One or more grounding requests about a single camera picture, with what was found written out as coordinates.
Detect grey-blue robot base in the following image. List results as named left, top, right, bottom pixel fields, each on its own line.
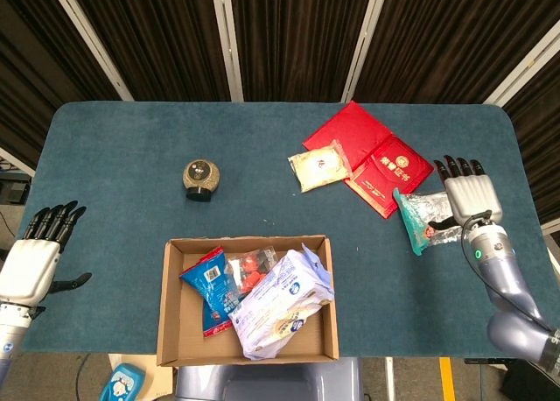
left=175, top=357, right=364, bottom=401

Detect white tissue pack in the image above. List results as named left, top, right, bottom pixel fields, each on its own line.
left=228, top=242, right=336, bottom=361

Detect white partition frame post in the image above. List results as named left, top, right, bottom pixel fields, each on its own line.
left=209, top=0, right=245, bottom=103
left=483, top=18, right=560, bottom=109
left=339, top=0, right=391, bottom=103
left=45, top=0, right=135, bottom=102

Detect red gift box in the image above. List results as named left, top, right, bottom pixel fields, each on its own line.
left=344, top=134, right=436, bottom=220

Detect clear pack red items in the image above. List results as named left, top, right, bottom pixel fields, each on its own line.
left=225, top=246, right=279, bottom=295

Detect beige powder packet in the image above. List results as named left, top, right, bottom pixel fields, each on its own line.
left=287, top=138, right=354, bottom=194

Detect white table leg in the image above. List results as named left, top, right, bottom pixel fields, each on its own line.
left=383, top=356, right=397, bottom=401

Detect blue handheld pendant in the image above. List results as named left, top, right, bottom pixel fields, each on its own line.
left=98, top=362, right=147, bottom=401

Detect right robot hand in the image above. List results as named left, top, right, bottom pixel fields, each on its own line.
left=427, top=154, right=504, bottom=232

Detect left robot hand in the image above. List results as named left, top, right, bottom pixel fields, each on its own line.
left=0, top=200, right=94, bottom=308

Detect blue felt table cover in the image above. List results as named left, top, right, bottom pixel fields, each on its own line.
left=17, top=101, right=554, bottom=359

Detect cardboard box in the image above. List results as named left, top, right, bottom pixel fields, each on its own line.
left=156, top=234, right=340, bottom=368

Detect blue snack bag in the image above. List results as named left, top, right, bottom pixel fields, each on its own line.
left=178, top=246, right=237, bottom=339

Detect teal wet wipes pack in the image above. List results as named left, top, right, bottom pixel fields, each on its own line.
left=392, top=187, right=467, bottom=257

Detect dark brown pleated curtain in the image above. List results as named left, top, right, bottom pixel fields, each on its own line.
left=0, top=0, right=560, bottom=227

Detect plain red envelope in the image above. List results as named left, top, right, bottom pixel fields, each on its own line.
left=302, top=100, right=394, bottom=169

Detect round glass jar black lid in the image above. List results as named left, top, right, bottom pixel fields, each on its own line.
left=181, top=158, right=221, bottom=202

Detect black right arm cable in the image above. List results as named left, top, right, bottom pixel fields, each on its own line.
left=461, top=215, right=552, bottom=332

